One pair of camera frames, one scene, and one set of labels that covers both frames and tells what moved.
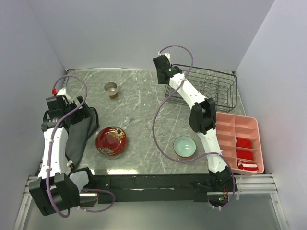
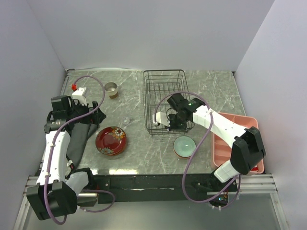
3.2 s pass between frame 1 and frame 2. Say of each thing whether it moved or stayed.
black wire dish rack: moved
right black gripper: moved
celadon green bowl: stayed
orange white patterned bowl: stayed
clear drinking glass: stayed
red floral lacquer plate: stayed
